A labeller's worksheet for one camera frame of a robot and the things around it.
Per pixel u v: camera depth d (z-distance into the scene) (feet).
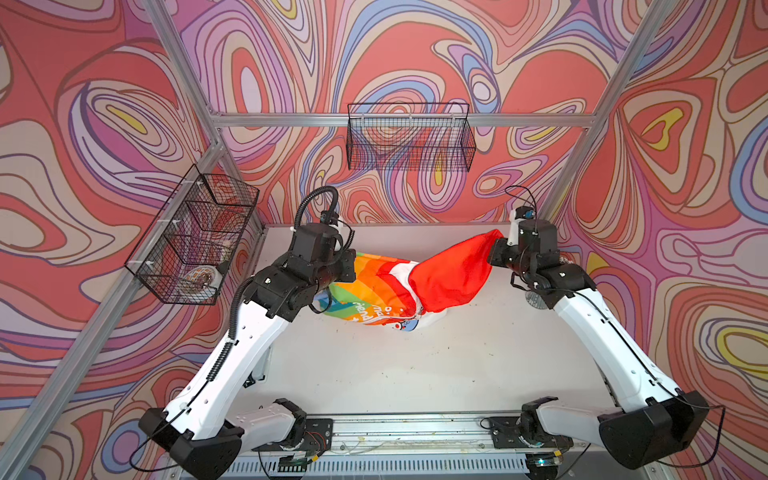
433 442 2.40
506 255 2.19
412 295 2.63
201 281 2.29
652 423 1.20
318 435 2.40
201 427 1.19
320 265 1.61
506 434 2.39
